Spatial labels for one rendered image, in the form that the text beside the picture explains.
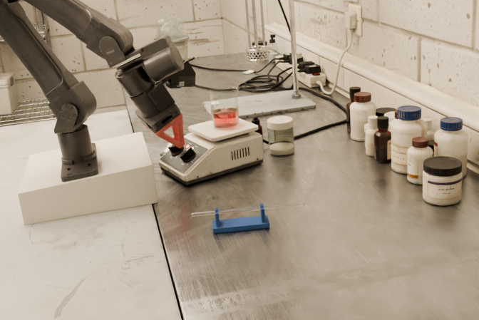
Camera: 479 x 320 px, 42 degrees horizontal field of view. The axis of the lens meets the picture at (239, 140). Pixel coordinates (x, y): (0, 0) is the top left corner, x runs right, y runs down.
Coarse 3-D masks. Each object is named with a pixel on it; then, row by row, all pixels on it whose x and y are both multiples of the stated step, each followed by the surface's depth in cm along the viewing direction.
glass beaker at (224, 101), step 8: (216, 88) 140; (224, 88) 140; (232, 88) 140; (216, 96) 135; (224, 96) 135; (232, 96) 136; (216, 104) 136; (224, 104) 135; (232, 104) 136; (216, 112) 137; (224, 112) 136; (232, 112) 137; (216, 120) 137; (224, 120) 137; (232, 120) 137; (216, 128) 138; (224, 128) 137
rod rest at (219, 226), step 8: (216, 208) 111; (216, 216) 109; (256, 216) 113; (264, 216) 110; (216, 224) 110; (224, 224) 111; (232, 224) 110; (240, 224) 110; (248, 224) 110; (256, 224) 110; (264, 224) 110; (216, 232) 110
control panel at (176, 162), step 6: (186, 138) 141; (186, 144) 139; (192, 144) 138; (198, 150) 134; (204, 150) 133; (168, 156) 139; (174, 156) 138; (198, 156) 133; (168, 162) 137; (174, 162) 136; (180, 162) 134; (192, 162) 132; (180, 168) 133; (186, 168) 132
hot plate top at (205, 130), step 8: (240, 120) 143; (192, 128) 140; (200, 128) 140; (208, 128) 139; (232, 128) 138; (240, 128) 137; (248, 128) 137; (256, 128) 138; (208, 136) 134; (216, 136) 133; (224, 136) 134; (232, 136) 135
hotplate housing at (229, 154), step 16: (208, 144) 135; (224, 144) 134; (240, 144) 136; (256, 144) 138; (160, 160) 140; (208, 160) 132; (224, 160) 135; (240, 160) 137; (256, 160) 140; (176, 176) 134; (192, 176) 131; (208, 176) 134
